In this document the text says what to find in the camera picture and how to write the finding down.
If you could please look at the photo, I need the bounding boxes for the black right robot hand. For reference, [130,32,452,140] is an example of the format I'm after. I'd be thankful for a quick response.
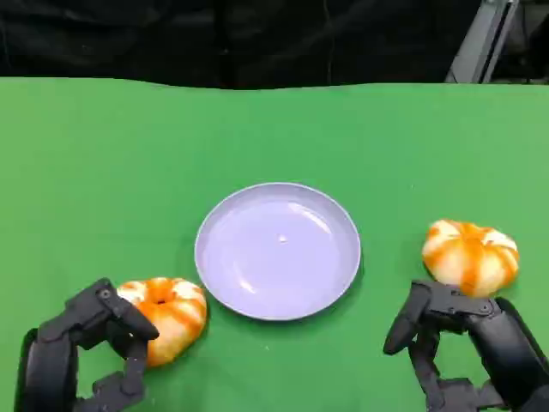
[383,280,549,412]

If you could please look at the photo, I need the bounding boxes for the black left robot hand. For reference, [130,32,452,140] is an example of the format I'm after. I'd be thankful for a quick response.
[14,277,160,412]

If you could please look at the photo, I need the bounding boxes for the orange and white bread roll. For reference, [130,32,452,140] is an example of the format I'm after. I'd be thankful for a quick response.
[421,219,521,300]
[116,276,208,368]

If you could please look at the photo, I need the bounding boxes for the lilac plate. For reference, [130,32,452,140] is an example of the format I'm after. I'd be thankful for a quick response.
[194,182,362,323]

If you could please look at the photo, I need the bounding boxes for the green cloth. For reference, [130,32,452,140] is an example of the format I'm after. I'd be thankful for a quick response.
[0,76,549,412]

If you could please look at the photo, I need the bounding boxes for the black backdrop curtain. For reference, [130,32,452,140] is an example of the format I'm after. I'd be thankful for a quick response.
[0,0,549,90]

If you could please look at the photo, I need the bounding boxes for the grey metal frame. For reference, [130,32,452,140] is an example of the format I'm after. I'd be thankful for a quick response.
[444,0,522,84]

